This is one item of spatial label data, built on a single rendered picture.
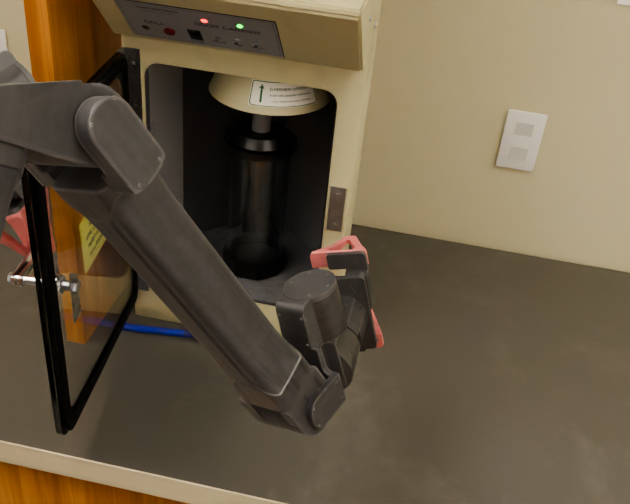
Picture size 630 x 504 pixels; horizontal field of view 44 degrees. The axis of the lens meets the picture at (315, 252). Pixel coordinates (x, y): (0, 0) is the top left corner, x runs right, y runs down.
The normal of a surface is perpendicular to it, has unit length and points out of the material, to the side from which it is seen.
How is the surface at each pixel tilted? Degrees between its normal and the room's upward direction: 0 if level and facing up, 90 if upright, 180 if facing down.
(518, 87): 90
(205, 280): 73
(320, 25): 135
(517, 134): 90
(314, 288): 19
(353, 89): 90
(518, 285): 0
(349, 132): 90
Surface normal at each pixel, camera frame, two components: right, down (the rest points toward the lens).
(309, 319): 0.80, 0.10
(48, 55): -0.19, 0.53
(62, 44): 0.98, 0.18
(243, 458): 0.09, -0.83
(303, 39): -0.20, 0.96
